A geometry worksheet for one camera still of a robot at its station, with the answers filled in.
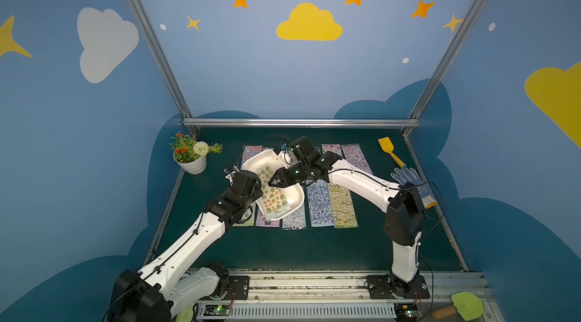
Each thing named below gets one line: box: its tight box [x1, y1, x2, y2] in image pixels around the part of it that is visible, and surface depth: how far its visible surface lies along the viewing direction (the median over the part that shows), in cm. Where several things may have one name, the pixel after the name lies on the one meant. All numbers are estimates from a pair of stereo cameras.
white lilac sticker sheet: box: [282, 204, 307, 230], surface depth 92 cm
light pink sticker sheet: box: [255, 207, 281, 228], surface depth 91 cm
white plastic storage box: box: [241, 148, 305, 221], surface depth 82 cm
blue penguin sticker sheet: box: [306, 179, 335, 228], surface depth 95 cm
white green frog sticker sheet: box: [257, 165, 292, 217], surface depth 81 cm
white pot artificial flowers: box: [167, 131, 223, 176], surface depth 97 cm
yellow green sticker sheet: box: [327, 182, 359, 230], surface depth 95 cm
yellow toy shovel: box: [377, 136, 407, 168], surface depth 117 cm
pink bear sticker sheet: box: [341, 143, 373, 174], surface depth 114 cm
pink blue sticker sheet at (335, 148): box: [320, 143, 343, 158], surface depth 117 cm
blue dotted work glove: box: [390, 167, 439, 209], surface depth 106 cm
